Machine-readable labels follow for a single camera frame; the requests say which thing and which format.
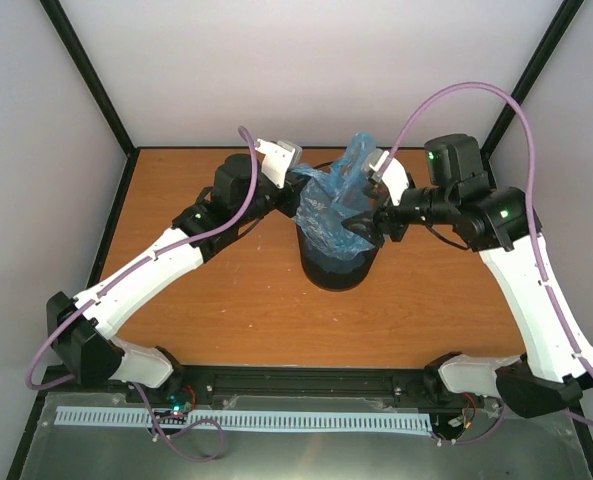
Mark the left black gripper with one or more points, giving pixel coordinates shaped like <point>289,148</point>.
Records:
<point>295,182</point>

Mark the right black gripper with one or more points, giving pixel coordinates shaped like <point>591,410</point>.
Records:
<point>369,218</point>

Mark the blue translucent trash bag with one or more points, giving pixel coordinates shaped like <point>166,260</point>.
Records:
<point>331,197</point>

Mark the black mesh trash bin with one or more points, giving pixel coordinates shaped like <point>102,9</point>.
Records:
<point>330,273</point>

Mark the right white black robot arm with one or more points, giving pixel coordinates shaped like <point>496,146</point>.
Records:
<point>557,365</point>

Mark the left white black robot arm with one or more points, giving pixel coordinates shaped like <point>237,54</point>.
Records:
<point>83,330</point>

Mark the small green-lit circuit board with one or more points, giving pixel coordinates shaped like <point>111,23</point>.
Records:
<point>182,402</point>

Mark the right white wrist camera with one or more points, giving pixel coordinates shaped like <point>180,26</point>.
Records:
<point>381,169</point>

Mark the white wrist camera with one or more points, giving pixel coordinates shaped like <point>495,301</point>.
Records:
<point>381,169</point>
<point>278,159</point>

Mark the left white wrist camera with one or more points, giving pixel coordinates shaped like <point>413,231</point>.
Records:
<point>278,159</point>

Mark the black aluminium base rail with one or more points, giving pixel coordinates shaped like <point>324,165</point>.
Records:
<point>211,381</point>

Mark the right black frame post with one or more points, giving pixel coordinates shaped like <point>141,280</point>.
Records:
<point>554,33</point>

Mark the black frame post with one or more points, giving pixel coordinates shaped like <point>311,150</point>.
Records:
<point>554,33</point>
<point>70,40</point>

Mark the left black frame post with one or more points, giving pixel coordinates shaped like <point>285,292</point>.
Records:
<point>70,40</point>

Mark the light blue slotted cable duct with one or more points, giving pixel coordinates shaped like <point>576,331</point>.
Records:
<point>249,421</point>

